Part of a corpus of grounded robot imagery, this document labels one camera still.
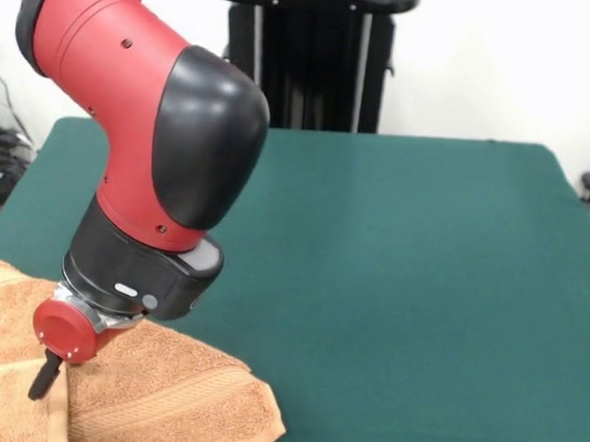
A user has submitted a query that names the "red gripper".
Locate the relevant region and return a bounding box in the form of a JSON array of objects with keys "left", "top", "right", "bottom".
[{"left": 27, "top": 297, "right": 146, "bottom": 407}]

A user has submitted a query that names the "tan terry towel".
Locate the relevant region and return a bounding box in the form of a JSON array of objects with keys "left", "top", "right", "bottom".
[{"left": 0, "top": 250, "right": 297, "bottom": 442}]

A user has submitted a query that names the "dark green table cloth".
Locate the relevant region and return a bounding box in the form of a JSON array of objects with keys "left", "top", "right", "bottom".
[{"left": 0, "top": 110, "right": 590, "bottom": 442}]

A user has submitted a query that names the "thin grey cable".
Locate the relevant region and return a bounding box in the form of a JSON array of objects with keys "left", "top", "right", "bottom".
[{"left": 0, "top": 55, "right": 41, "bottom": 147}]

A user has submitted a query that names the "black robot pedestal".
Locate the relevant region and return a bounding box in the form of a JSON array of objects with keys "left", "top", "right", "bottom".
[{"left": 199, "top": 0, "right": 421, "bottom": 138}]

